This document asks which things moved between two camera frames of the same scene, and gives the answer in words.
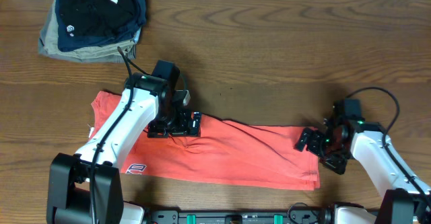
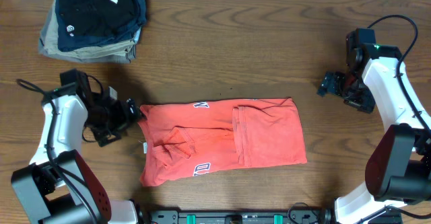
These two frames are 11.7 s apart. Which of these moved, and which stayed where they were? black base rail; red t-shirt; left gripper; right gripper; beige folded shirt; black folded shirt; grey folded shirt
Moved: left gripper; right gripper; red t-shirt
Stayed: black folded shirt; black base rail; grey folded shirt; beige folded shirt
